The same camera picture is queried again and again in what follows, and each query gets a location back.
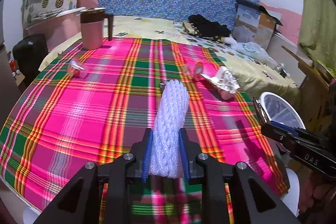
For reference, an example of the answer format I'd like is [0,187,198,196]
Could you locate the white foam net sleeve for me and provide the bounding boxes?
[149,80,190,178]

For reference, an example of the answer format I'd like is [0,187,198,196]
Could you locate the white snack wrapper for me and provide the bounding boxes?
[201,66,240,101]

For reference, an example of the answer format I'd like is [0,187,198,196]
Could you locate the clear jelly cup red lid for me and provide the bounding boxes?
[182,62,203,81]

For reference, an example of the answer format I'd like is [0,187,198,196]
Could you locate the clear jelly cup white lid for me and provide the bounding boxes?
[67,60,87,79]

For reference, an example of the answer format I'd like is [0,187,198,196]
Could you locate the white trash bin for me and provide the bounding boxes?
[259,92,305,216]

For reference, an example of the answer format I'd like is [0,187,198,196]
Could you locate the yellow pineapple bed sheet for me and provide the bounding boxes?
[38,15,301,109]

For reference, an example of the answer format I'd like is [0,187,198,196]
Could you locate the small bottle on bed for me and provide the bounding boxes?
[274,63,289,78]

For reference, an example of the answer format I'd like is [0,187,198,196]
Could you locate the wooden table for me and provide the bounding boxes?
[283,47,335,134]

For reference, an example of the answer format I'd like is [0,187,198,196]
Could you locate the white plastic bag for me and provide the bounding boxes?
[231,42,269,62]

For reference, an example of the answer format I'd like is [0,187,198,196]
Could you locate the pink plaid tablecloth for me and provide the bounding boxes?
[1,38,288,210]

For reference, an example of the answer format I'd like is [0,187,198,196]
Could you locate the fruit print pillow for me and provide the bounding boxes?
[173,22,262,65]

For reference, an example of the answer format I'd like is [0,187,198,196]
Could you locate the cardboard box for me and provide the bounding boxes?
[232,0,282,50]

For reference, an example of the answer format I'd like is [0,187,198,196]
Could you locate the green curtain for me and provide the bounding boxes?
[298,0,336,75]

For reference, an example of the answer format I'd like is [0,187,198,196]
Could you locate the black clothes on bed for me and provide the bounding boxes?
[188,14,231,38]

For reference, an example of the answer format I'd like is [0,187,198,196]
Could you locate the pink mug with brown lid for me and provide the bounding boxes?
[80,7,114,50]

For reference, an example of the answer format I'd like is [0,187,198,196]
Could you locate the black suitcase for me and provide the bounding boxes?
[13,34,49,87]

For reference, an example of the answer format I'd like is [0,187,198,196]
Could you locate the pink storage bin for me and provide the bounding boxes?
[26,7,86,52]

